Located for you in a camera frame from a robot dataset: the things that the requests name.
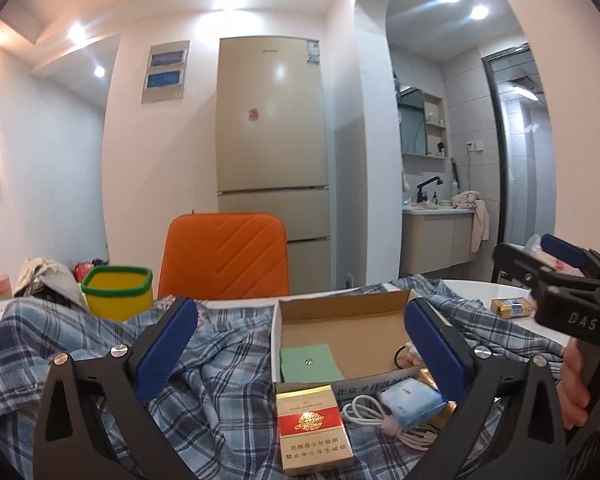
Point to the person's right hand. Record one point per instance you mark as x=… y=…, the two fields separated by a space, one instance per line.
x=572 y=375

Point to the light blue power bank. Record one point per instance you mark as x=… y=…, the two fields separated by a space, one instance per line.
x=410 y=402

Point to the red bag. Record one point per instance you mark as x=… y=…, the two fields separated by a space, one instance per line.
x=85 y=270

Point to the gold small box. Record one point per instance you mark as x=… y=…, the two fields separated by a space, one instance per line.
x=512 y=308

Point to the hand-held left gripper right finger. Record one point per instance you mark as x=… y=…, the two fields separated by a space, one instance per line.
x=432 y=350

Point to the bathroom mirror cabinet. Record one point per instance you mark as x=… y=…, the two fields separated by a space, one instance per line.
x=415 y=120

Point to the black faucet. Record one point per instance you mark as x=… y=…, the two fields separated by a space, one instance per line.
x=422 y=191

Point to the blue plaid shirt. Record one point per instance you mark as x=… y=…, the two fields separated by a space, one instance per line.
x=230 y=385

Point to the black framed glass door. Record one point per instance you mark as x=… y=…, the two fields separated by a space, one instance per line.
x=495 y=160

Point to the cardboard box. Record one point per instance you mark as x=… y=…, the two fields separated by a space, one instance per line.
x=340 y=330

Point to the beige cloth pile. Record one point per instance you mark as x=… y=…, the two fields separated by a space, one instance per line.
x=45 y=275

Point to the pink bottle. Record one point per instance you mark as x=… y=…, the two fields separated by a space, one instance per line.
x=2 y=287

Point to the yellow container with green rim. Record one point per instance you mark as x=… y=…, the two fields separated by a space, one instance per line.
x=117 y=302

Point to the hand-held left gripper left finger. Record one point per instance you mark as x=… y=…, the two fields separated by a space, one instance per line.
x=167 y=350

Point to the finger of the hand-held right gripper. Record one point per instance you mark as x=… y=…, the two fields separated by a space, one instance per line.
x=562 y=250
x=517 y=265

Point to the beige refrigerator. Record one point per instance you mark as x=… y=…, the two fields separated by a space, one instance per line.
x=272 y=135

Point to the fridge energy label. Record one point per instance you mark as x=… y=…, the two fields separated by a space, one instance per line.
x=313 y=52

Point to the low wall outlet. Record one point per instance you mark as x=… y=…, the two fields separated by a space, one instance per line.
x=350 y=280

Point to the bathroom wall outlet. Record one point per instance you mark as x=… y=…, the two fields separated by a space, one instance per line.
x=474 y=146

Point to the bathroom vanity cabinet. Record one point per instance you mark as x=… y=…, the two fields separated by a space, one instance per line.
x=430 y=242

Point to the pink towel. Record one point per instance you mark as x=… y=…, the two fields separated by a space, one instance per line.
x=477 y=220

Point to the orange quilted chair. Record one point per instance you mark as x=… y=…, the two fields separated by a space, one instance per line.
x=225 y=255

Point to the wall electrical panel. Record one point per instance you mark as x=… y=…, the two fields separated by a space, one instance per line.
x=165 y=72

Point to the red and gold cigarette pack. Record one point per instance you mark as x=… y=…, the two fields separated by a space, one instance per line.
x=310 y=425

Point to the pink fridge sticker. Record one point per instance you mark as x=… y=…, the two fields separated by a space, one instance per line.
x=252 y=115

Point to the green card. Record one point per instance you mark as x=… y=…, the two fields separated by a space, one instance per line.
x=320 y=370

